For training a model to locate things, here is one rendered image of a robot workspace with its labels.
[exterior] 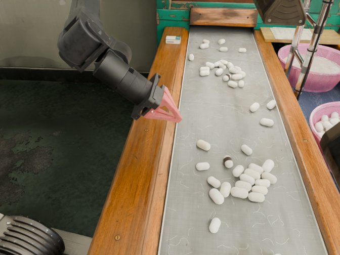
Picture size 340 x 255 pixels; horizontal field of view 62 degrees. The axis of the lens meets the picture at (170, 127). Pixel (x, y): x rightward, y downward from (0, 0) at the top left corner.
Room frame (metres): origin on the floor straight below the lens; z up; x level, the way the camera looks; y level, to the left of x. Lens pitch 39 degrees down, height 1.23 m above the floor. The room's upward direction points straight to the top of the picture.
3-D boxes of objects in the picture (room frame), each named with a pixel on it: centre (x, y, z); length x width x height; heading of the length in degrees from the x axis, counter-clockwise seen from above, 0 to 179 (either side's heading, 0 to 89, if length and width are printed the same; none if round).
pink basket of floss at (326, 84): (1.00, -0.55, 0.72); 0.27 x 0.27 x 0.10
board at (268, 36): (1.21, -0.57, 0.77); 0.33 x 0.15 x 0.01; 84
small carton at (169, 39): (1.15, -0.01, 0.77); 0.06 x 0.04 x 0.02; 84
